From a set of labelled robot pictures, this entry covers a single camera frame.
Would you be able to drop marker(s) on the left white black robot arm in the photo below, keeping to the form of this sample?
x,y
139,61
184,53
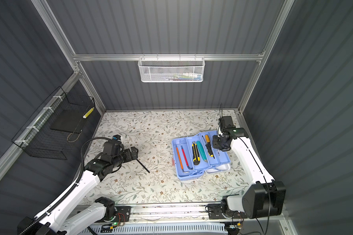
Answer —
x,y
90,175

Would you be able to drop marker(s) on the white wire mesh basket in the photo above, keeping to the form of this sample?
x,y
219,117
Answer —
x,y
171,71

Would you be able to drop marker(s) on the orange handled tool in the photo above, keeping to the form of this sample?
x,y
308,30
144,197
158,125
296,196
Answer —
x,y
180,162

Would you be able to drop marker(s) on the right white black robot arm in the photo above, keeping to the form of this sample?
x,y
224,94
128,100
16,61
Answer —
x,y
264,197

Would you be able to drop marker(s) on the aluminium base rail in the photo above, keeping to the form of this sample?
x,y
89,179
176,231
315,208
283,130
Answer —
x,y
139,213

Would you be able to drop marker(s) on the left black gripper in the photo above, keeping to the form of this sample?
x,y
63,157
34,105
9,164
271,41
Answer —
x,y
134,153

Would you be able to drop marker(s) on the black yellow screwdriver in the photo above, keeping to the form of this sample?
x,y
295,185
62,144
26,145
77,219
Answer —
x,y
209,146

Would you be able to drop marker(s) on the yellow black utility knife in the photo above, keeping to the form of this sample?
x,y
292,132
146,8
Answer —
x,y
196,156

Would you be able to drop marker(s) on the black foam pad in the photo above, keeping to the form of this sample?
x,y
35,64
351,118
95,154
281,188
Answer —
x,y
69,121

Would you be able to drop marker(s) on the red handled tool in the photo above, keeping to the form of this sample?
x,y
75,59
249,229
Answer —
x,y
184,155

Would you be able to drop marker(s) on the large black hex key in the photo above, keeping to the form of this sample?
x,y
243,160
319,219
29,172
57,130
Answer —
x,y
143,166

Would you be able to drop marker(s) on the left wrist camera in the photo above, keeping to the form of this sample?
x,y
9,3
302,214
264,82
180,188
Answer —
x,y
116,137

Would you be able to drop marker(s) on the white vented cable duct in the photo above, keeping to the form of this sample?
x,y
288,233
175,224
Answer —
x,y
200,228

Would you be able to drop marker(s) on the white blue tool box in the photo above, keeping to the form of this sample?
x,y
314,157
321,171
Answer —
x,y
221,163

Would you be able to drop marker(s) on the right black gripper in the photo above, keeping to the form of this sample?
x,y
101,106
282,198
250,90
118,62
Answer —
x,y
215,144

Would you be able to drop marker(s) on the yellow tag in cage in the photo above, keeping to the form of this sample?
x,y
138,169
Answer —
x,y
88,113

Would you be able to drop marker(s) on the black wire cage basket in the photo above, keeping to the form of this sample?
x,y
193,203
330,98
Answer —
x,y
55,132

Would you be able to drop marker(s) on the teal handled tool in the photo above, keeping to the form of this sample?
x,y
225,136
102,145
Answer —
x,y
201,151

